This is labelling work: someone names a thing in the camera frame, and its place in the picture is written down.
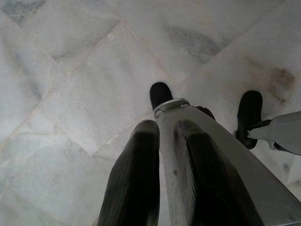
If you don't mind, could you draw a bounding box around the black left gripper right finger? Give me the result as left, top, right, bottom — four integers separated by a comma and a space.
174, 120, 263, 226

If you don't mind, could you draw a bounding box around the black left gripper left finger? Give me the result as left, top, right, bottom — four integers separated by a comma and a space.
97, 119, 161, 226

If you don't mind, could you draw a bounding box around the silver left robot leg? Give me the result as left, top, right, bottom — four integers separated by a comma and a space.
154, 98, 301, 226

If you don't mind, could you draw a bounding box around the silver robot leg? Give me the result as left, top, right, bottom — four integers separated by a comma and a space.
154, 98, 301, 226
246, 110, 301, 156

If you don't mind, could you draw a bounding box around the black left robot foot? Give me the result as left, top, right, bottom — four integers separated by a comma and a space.
150, 81, 175, 112

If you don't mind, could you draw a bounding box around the black robot foot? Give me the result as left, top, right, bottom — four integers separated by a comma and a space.
236, 90, 263, 150
150, 81, 175, 112

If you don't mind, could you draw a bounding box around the black right robot foot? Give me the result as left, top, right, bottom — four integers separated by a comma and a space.
236, 90, 263, 150

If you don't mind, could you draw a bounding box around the silver right robot leg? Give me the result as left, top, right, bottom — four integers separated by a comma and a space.
246, 110, 301, 156

